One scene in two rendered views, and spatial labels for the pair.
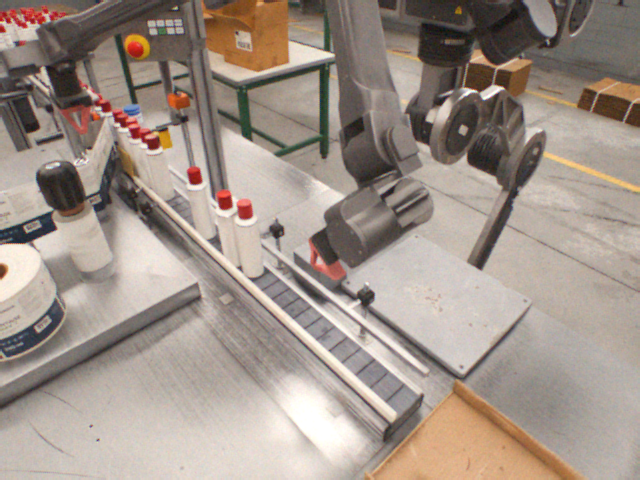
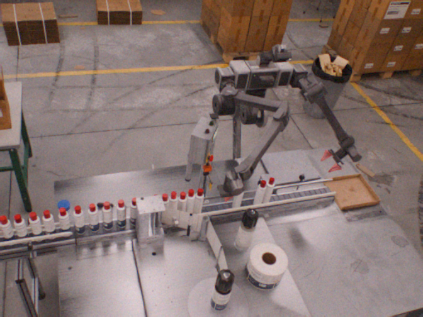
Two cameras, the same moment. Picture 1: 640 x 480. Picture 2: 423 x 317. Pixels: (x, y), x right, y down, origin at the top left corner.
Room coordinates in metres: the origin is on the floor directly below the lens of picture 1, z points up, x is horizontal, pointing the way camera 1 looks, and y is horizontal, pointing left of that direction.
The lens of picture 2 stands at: (0.56, 1.99, 2.82)
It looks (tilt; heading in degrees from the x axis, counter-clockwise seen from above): 43 degrees down; 289
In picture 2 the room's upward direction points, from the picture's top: 9 degrees clockwise
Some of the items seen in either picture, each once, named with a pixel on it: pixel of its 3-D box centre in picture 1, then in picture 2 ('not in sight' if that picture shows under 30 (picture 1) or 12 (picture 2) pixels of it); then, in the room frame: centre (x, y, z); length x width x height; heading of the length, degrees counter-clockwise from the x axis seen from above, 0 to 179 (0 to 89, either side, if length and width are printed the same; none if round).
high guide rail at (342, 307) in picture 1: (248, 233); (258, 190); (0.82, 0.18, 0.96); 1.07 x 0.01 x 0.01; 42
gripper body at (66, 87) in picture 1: (65, 84); (228, 185); (0.92, 0.56, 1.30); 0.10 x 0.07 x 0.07; 41
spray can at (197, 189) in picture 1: (200, 204); (238, 196); (0.91, 0.32, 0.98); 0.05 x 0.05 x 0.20
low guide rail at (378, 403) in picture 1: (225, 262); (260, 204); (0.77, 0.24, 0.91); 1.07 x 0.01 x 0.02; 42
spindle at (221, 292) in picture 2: not in sight; (222, 290); (0.74, 0.97, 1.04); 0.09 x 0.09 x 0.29
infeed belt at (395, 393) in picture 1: (186, 219); (214, 212); (1.01, 0.40, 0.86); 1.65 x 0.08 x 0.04; 42
